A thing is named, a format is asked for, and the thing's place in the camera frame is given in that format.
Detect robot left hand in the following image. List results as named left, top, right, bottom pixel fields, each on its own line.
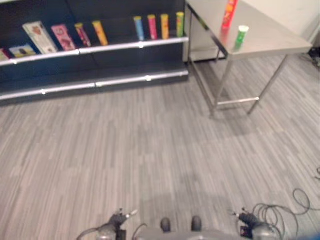
left=109, top=208, right=139, bottom=227

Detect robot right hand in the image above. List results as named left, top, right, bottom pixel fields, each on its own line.
left=231, top=207, right=259, bottom=226

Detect robot left foot dark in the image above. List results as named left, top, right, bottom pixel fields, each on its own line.
left=160, top=217, right=172, bottom=232

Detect robot foot dark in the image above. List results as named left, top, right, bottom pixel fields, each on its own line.
left=191, top=215, right=203, bottom=231
left=160, top=217, right=172, bottom=232

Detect robot right foot dark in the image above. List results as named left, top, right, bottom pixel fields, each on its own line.
left=191, top=215, right=203, bottom=231

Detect robot body grey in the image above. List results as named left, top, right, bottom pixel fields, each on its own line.
left=134, top=227, right=251, bottom=240

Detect dark shelf unit silver rails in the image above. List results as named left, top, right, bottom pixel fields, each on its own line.
left=0, top=0, right=190, bottom=107

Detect small green chip can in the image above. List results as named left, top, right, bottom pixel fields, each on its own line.
left=234, top=25, right=250, bottom=50

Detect stainless steel table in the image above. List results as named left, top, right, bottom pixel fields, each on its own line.
left=184, top=0, right=314, bottom=119

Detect maroon chip can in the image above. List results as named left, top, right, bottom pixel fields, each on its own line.
left=74, top=22, right=92, bottom=48

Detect pink snack box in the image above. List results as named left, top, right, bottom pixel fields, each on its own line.
left=50, top=23, right=77, bottom=52

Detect blue chip can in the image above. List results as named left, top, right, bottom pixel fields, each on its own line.
left=133, top=15, right=146, bottom=42

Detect small blue yellow box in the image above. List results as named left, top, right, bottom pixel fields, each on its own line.
left=8, top=43, right=38, bottom=59

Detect pink chip can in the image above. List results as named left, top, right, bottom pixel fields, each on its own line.
left=146, top=14, right=159, bottom=41

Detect orange chip can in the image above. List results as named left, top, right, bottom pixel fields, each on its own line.
left=160, top=13, right=170, bottom=40

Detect white snack box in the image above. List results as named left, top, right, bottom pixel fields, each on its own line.
left=22, top=20, right=59, bottom=55

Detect dark red snack box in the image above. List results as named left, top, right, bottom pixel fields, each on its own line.
left=0, top=48, right=13, bottom=62

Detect green yellow chip can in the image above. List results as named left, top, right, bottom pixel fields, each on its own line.
left=175, top=11, right=185, bottom=39

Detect tall red chip can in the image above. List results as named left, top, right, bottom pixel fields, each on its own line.
left=221, top=0, right=239, bottom=30

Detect black floor cable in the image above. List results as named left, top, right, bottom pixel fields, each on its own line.
left=251, top=188, right=312, bottom=240

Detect black equipment by wall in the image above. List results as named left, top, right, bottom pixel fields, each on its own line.
left=308, top=46, right=320, bottom=66

